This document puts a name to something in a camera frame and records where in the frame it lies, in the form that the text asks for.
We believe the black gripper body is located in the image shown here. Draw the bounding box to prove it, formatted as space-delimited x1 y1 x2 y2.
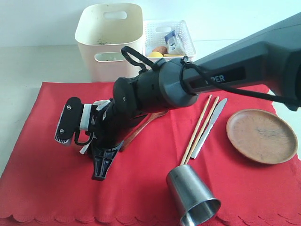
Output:
88 99 146 150

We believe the brown wooden spoon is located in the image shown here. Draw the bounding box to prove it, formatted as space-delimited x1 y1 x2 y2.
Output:
120 110 168 152

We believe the wooden chopstick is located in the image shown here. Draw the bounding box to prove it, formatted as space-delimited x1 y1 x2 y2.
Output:
184 97 220 164
180 95 212 165

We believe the yellow lemon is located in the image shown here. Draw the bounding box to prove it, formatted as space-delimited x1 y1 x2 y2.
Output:
147 51 164 58

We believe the brown egg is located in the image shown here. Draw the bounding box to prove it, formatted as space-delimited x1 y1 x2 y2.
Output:
152 46 168 55

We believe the orange cheese wedge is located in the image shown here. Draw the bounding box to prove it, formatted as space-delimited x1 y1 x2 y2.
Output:
163 54 184 57

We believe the stainless steel cup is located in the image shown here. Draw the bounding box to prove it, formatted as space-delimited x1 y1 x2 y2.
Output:
166 164 221 226

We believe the blue white milk carton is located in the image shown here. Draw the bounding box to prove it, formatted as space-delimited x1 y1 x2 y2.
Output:
164 30 185 55

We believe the steel table knife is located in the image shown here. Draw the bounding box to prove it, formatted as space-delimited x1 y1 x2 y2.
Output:
191 98 228 159

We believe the brown wooden plate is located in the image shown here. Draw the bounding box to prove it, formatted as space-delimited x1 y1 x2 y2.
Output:
226 109 298 164

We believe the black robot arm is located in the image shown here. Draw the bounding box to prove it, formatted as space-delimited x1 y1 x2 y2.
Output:
89 14 301 180

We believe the red scalloped table cloth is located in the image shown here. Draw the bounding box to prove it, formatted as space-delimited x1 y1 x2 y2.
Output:
0 82 301 226

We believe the cream plastic bin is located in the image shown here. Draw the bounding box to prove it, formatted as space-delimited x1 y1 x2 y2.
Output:
75 3 144 82

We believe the white perforated plastic basket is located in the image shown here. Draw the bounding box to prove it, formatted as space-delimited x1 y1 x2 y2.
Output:
143 20 196 62

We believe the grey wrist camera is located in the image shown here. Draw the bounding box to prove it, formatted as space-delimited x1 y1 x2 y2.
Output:
55 97 83 145

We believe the black cable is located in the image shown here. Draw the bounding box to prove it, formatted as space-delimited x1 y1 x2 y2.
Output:
120 46 299 111

